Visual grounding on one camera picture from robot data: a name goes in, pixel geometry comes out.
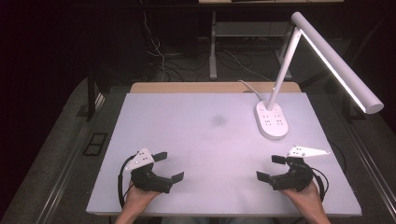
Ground white desk lamp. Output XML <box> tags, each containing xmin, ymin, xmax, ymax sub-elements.
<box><xmin>254</xmin><ymin>11</ymin><xmax>385</xmax><ymax>141</ymax></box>

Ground grey metal stand frame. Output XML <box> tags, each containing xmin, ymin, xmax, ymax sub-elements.
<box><xmin>209</xmin><ymin>11</ymin><xmax>294</xmax><ymax>81</ymax></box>

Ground white lamp cable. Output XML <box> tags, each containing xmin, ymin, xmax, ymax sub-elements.
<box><xmin>237</xmin><ymin>79</ymin><xmax>266</xmax><ymax>103</ymax></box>

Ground person's right hand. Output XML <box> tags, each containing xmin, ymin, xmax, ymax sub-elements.
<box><xmin>277</xmin><ymin>181</ymin><xmax>324</xmax><ymax>215</ymax></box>

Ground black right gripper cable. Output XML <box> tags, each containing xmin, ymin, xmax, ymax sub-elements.
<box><xmin>310</xmin><ymin>167</ymin><xmax>330</xmax><ymax>203</ymax></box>

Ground person's left hand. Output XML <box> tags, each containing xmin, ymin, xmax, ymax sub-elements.
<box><xmin>123</xmin><ymin>182</ymin><xmax>163</xmax><ymax>215</ymax></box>

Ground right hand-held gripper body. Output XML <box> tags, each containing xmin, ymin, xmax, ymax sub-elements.
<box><xmin>271</xmin><ymin>145</ymin><xmax>331</xmax><ymax>192</ymax></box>

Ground white hanging cable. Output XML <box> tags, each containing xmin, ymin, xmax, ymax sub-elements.
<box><xmin>139</xmin><ymin>0</ymin><xmax>167</xmax><ymax>82</ymax></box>

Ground black metal post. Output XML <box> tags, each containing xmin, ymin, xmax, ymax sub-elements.
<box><xmin>86</xmin><ymin>69</ymin><xmax>96</xmax><ymax>121</ymax></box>

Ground black floor cables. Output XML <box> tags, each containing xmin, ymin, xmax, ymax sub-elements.
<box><xmin>162</xmin><ymin>46</ymin><xmax>272</xmax><ymax>82</ymax></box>

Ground white table cover board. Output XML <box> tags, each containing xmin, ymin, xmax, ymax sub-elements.
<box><xmin>86</xmin><ymin>91</ymin><xmax>363</xmax><ymax>217</ymax></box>

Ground black rectangular floor frame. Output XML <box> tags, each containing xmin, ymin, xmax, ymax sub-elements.
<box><xmin>82</xmin><ymin>132</ymin><xmax>108</xmax><ymax>157</ymax></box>

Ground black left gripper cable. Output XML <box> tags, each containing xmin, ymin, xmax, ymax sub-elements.
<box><xmin>117</xmin><ymin>153</ymin><xmax>138</xmax><ymax>209</ymax></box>

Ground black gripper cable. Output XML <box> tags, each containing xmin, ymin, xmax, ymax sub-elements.
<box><xmin>117</xmin><ymin>153</ymin><xmax>138</xmax><ymax>209</ymax></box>
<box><xmin>310</xmin><ymin>167</ymin><xmax>330</xmax><ymax>203</ymax></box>

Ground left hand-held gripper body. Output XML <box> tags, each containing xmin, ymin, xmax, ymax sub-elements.
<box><xmin>124</xmin><ymin>147</ymin><xmax>174</xmax><ymax>194</ymax></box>

